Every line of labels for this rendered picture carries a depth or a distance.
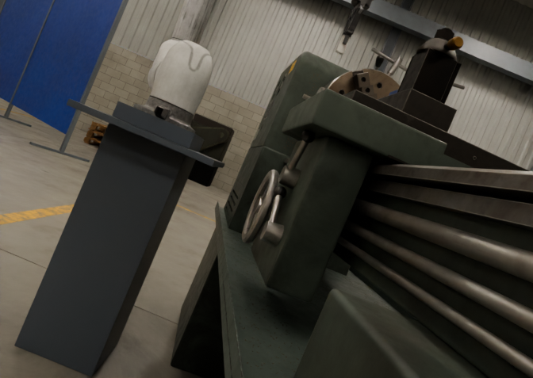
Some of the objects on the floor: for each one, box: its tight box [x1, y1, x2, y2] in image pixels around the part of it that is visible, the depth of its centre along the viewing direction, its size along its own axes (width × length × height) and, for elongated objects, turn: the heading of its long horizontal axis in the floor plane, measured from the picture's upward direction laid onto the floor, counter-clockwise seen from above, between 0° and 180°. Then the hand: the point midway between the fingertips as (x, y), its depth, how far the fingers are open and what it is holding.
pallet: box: [83, 121, 107, 146], centre depth 917 cm, size 125×86×44 cm
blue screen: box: [0, 0, 134, 162], centre depth 697 cm, size 412×80×235 cm, turn 142°
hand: (343, 44), depth 170 cm, fingers closed
